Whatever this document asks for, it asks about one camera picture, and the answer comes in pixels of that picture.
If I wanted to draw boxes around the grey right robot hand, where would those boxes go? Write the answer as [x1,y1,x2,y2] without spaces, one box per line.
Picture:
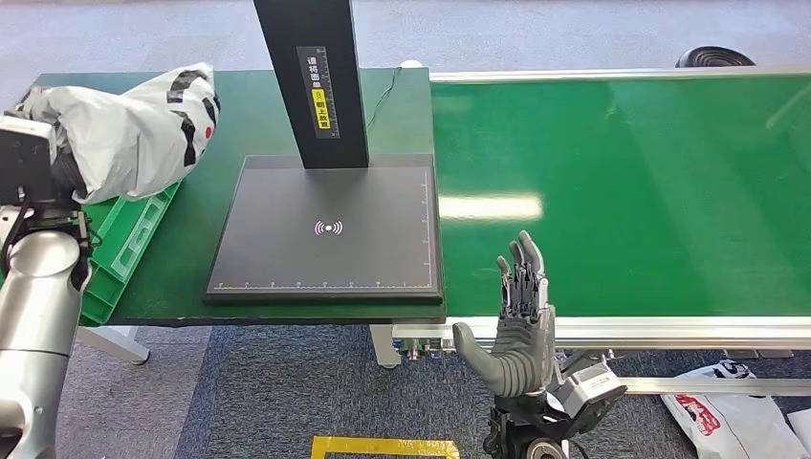
[451,229,559,400]

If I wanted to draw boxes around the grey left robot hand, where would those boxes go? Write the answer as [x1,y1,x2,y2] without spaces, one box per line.
[49,142,91,204]

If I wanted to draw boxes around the white red-printed plastic package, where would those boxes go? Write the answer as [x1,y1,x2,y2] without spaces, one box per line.
[12,60,222,207]

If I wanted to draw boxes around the white red-lettered floor package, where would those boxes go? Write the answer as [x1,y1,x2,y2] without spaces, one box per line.
[660,359,810,459]

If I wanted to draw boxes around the black inbound scanner machine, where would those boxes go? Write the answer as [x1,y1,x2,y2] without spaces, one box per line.
[203,0,446,306]

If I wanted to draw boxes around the green conveyor belt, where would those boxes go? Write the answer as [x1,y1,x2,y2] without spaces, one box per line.
[429,74,811,318]

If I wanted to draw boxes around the plain white floor package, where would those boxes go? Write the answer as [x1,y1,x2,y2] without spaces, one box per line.
[784,407,811,455]

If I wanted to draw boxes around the green plastic crate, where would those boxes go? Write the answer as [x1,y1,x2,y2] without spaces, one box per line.
[77,180,185,328]

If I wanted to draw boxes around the grey upright support leg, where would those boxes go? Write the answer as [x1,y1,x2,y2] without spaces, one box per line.
[368,324,403,371]

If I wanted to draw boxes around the yellow floor tape marking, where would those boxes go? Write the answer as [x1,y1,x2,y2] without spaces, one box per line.
[309,435,461,459]

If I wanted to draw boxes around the white slanted table leg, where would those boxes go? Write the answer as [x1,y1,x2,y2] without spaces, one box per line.
[76,325,152,366]

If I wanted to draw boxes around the black ribbed round object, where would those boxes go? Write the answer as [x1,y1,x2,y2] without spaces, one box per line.
[673,45,757,69]

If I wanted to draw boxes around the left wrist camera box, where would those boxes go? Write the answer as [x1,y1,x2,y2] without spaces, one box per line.
[0,115,59,208]

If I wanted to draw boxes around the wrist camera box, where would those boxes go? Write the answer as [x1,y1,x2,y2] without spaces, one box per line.
[557,360,629,439]
[0,115,59,208]

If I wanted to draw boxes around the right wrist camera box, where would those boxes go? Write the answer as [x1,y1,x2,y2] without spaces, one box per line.
[557,360,629,439]

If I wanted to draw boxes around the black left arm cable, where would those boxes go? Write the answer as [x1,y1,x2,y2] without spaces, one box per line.
[0,201,34,281]

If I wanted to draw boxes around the aluminium conveyor frame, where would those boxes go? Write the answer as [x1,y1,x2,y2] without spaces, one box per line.
[390,65,811,398]

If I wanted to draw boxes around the thin black table cable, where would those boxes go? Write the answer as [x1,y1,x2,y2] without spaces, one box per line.
[365,65,405,132]

